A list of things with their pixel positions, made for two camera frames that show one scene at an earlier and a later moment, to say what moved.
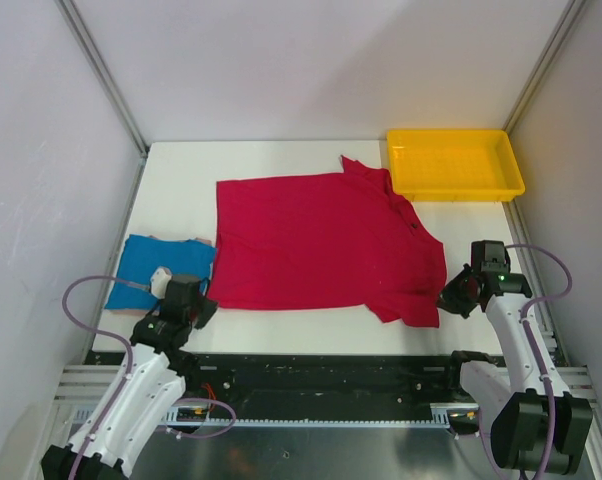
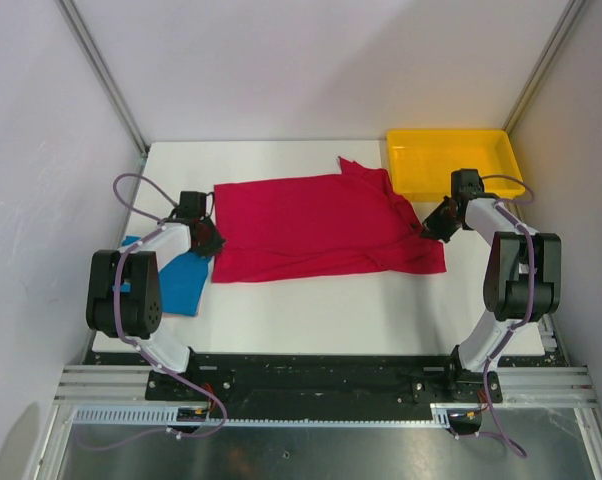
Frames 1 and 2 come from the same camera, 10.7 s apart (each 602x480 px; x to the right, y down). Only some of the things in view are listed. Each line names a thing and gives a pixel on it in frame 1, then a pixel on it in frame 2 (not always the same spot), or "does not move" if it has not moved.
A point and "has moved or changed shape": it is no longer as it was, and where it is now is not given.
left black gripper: [209, 308] → [216, 246]
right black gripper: [448, 299] → [433, 229]
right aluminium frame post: [573, 8] does not move
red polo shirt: [341, 241] has moved or changed shape
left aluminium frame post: [74, 19] does not move
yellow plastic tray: [454, 165] does not move
